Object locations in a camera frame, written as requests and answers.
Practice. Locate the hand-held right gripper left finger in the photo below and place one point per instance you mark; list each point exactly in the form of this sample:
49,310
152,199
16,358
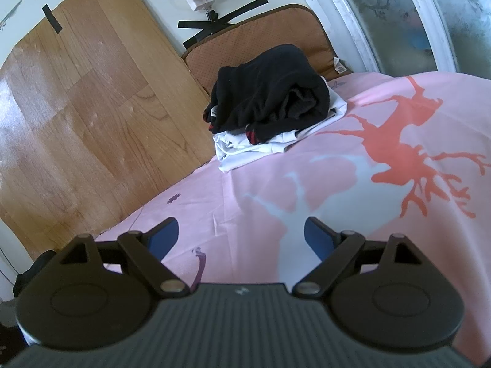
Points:
165,237

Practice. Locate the frosted glass window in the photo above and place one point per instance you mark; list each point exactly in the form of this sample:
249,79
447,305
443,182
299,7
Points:
383,19

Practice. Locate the dark cloth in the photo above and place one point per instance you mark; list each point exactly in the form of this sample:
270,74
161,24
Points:
36,272

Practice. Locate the black garment with red marks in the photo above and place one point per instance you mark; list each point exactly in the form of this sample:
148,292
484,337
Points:
268,84

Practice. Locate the wood-look wall board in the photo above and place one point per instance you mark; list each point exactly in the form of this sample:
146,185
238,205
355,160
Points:
96,103

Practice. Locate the pink printed bedsheet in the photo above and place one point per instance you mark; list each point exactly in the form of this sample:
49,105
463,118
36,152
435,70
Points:
268,184

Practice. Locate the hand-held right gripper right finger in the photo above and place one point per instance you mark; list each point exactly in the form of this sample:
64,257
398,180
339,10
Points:
318,237

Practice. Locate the white garment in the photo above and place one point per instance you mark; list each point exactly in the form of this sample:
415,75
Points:
238,153

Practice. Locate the white cushion tag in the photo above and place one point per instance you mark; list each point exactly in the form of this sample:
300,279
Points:
339,65

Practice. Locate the brown cushion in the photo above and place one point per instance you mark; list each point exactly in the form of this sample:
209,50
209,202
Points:
238,46

